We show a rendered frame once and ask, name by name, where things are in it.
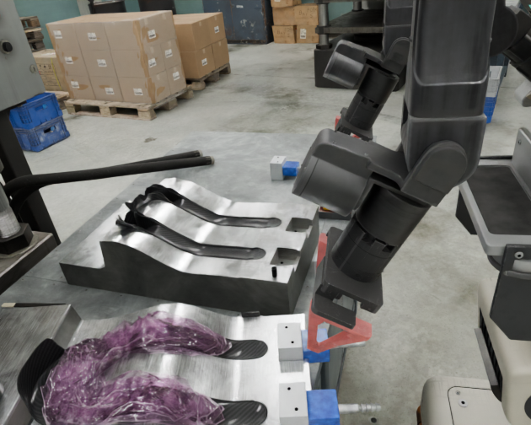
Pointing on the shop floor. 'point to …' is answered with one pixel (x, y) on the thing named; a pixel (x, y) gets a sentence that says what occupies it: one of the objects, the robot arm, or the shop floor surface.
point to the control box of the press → (10, 99)
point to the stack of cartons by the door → (294, 22)
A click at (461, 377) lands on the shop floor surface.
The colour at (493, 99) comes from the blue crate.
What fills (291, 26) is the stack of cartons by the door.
